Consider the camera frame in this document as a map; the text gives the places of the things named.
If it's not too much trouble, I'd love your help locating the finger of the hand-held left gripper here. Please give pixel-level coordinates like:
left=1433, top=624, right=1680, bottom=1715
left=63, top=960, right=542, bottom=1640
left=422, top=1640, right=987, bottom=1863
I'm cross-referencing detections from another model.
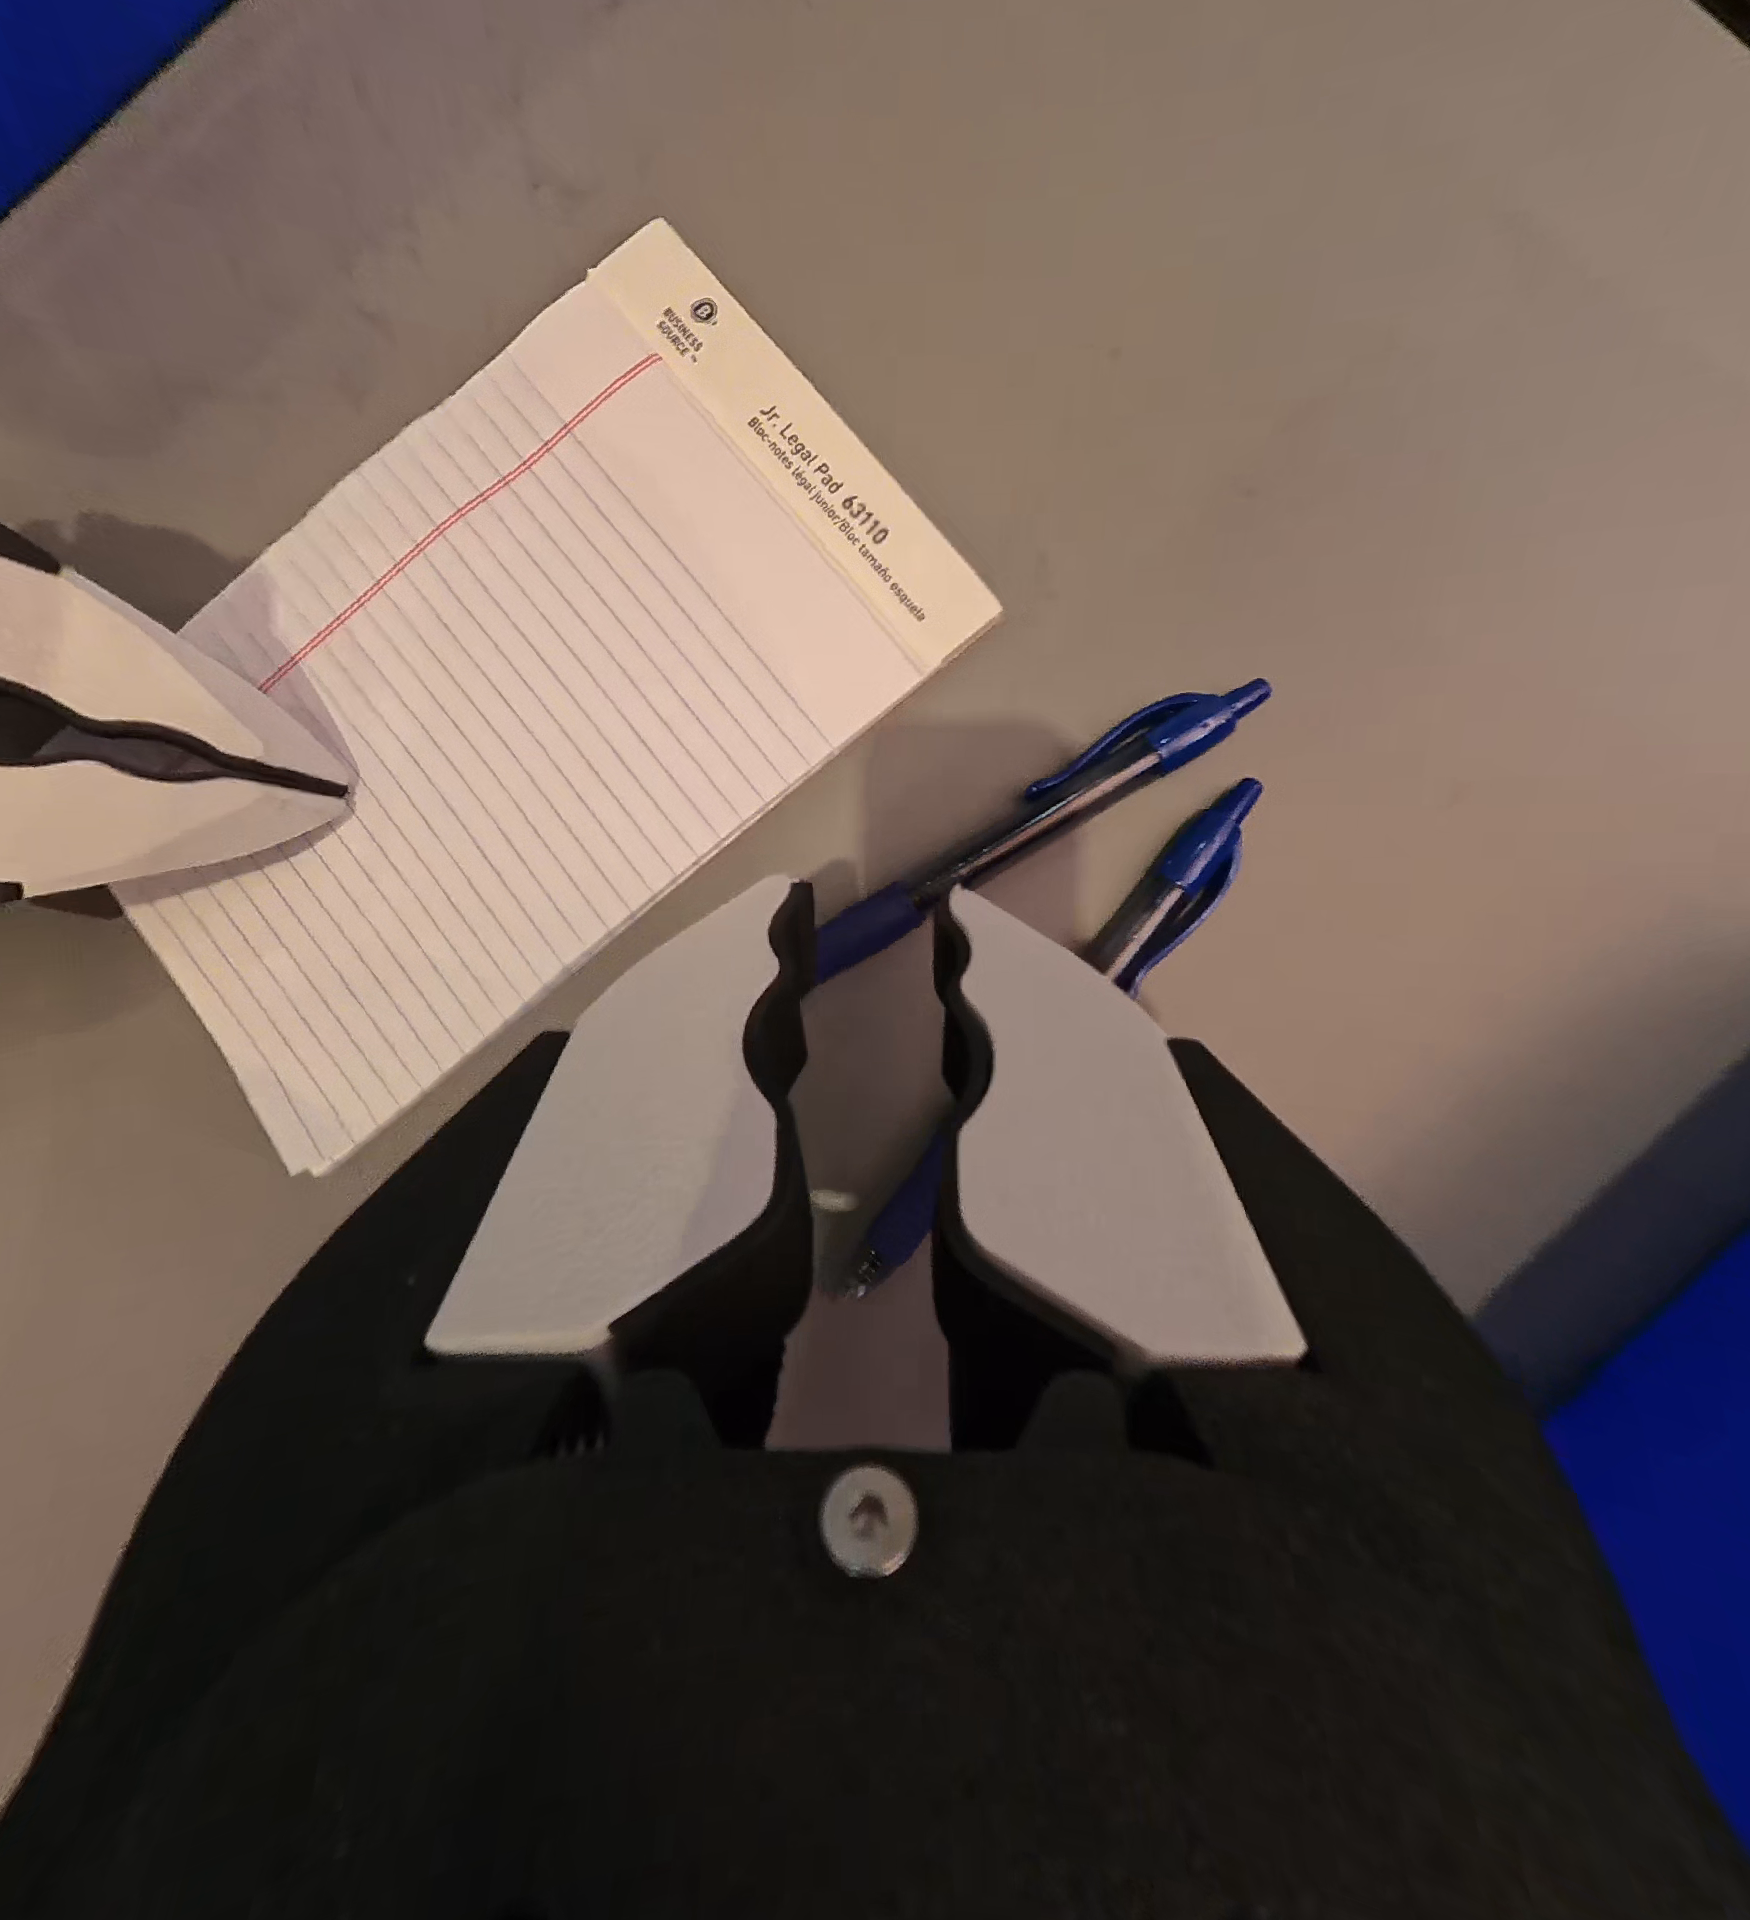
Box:
left=0, top=739, right=355, bottom=906
left=0, top=472, right=355, bottom=800

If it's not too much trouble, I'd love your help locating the white lined notepad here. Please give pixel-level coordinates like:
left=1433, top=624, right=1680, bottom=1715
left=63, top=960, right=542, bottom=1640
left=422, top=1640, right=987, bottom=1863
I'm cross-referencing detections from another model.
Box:
left=114, top=218, right=1003, bottom=1181

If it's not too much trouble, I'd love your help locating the blue pen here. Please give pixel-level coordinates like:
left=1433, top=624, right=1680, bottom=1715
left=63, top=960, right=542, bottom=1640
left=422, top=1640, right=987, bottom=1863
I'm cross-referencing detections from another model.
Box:
left=834, top=776, right=1265, bottom=1305
left=812, top=678, right=1274, bottom=985

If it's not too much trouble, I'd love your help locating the blue plastic bin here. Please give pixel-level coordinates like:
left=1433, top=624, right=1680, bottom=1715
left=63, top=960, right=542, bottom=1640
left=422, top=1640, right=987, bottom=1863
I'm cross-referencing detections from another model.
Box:
left=1475, top=1152, right=1750, bottom=1920
left=0, top=0, right=236, bottom=285

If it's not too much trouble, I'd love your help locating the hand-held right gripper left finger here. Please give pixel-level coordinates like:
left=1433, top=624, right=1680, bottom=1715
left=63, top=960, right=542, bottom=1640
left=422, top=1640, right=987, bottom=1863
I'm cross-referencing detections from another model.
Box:
left=422, top=878, right=821, bottom=1370

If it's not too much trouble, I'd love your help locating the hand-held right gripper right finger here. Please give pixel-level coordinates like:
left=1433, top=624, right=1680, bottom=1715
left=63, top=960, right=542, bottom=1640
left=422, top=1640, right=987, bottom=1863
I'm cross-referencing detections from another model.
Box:
left=931, top=886, right=1313, bottom=1380

